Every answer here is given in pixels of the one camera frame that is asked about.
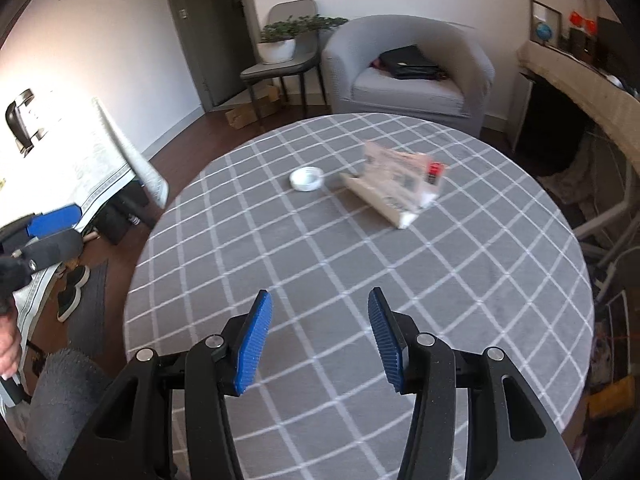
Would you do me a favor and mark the person's left hand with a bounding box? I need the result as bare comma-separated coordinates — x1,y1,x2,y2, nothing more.
0,304,22,379

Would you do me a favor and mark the black white-soled shoe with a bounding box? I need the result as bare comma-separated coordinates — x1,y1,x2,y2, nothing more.
65,264,91,290
56,286,81,323

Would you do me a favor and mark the white patterned tablecloth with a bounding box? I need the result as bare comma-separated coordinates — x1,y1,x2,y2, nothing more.
0,89,170,356

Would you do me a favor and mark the grey striped floor mat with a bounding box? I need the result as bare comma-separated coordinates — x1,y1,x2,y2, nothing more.
65,260,108,358

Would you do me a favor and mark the dark fuzzy grey slipper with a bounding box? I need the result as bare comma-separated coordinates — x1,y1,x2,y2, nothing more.
26,348,112,479

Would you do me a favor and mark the grey checked tablecloth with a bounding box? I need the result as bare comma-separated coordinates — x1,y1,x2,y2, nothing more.
124,114,593,479

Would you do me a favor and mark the torn white cardboard box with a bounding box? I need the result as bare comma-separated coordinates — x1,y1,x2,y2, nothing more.
341,141,448,230

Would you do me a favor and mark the cardboard box on floor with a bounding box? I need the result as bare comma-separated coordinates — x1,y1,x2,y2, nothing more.
226,84,282,130

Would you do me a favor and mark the grey door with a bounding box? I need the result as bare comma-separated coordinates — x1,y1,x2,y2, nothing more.
168,0,256,112

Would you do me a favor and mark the grey armchair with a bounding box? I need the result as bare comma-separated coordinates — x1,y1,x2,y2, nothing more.
322,15,495,136

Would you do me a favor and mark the white potted green plant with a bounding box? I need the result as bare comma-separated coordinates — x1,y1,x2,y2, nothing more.
257,14,348,64

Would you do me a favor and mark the grey dining chair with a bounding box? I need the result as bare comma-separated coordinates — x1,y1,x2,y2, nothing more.
240,0,323,126

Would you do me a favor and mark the black bag on armchair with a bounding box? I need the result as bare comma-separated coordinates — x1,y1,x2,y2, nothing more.
371,44,448,80

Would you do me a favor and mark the beige lace shelf cloth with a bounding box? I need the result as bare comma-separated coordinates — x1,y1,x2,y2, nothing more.
516,41,640,171

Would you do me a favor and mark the framed picture with globe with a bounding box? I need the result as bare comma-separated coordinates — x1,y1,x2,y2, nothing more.
529,0,562,48

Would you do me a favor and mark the black monitor on shelf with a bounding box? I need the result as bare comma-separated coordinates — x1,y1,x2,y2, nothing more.
593,16,639,89

